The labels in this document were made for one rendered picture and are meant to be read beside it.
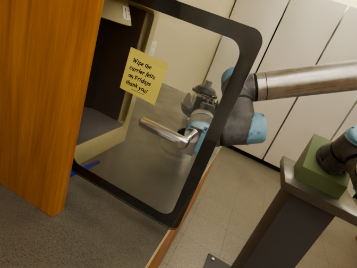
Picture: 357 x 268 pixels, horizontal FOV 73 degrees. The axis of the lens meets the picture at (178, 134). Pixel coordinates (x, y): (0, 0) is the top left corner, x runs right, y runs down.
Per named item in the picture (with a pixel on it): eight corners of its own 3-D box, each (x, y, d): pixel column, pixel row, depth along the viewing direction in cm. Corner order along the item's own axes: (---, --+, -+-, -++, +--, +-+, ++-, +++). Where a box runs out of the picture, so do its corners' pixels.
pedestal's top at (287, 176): (339, 190, 124) (343, 183, 123) (358, 227, 96) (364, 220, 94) (279, 161, 132) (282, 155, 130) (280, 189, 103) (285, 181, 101)
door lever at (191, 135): (150, 122, 44) (154, 109, 43) (196, 144, 42) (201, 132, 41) (135, 128, 40) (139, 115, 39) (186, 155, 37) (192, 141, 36)
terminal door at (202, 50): (63, 163, 56) (96, -28, 41) (177, 231, 50) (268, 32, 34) (60, 165, 56) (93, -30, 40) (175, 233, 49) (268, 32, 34)
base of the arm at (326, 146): (355, 156, 108) (371, 146, 99) (345, 183, 102) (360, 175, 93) (322, 139, 112) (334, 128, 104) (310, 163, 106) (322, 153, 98)
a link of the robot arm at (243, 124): (262, 94, 59) (217, 98, 60) (270, 134, 53) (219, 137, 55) (258, 112, 66) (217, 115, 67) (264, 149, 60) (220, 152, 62)
